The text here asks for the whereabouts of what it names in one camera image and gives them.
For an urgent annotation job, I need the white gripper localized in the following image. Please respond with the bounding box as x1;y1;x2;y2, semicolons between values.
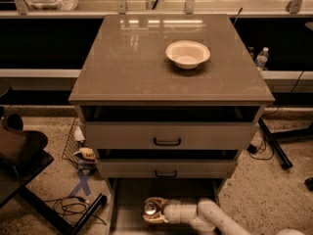
143;197;181;224

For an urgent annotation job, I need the red coke can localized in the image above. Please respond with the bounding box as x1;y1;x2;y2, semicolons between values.
144;202;157;216

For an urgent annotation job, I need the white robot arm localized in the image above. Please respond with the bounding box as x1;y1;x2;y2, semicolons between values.
143;197;251;235

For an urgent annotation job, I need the open bottom drawer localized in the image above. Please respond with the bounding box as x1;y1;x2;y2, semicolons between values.
108;178;222;235

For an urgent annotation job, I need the grey middle drawer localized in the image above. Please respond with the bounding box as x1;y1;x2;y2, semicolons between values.
96;159;237;178

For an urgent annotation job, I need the grey drawer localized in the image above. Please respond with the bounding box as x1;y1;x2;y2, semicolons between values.
96;159;237;178
84;122;258;150

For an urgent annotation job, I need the grey top drawer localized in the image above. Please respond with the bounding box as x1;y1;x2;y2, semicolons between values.
84;122;258;150

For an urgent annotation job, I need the grey drawer cabinet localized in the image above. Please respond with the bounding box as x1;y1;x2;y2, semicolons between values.
67;13;276;235

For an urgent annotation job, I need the blue tape cross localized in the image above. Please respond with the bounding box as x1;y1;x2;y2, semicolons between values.
69;170;94;197

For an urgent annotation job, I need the black table leg left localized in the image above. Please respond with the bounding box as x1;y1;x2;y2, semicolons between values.
19;188;107;235

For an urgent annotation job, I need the white paper bowl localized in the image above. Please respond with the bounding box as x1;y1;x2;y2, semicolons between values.
165;40;210;70

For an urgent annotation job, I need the clear water bottle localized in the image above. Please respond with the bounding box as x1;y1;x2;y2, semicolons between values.
254;47;269;71

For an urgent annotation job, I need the black cable on floor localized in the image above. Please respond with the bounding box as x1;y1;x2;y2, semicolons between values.
42;195;108;227

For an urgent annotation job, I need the wire mesh basket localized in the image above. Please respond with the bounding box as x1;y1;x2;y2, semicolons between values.
62;118;85;168

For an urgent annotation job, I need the black cable right floor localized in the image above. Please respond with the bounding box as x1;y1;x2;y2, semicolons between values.
246;138;276;162

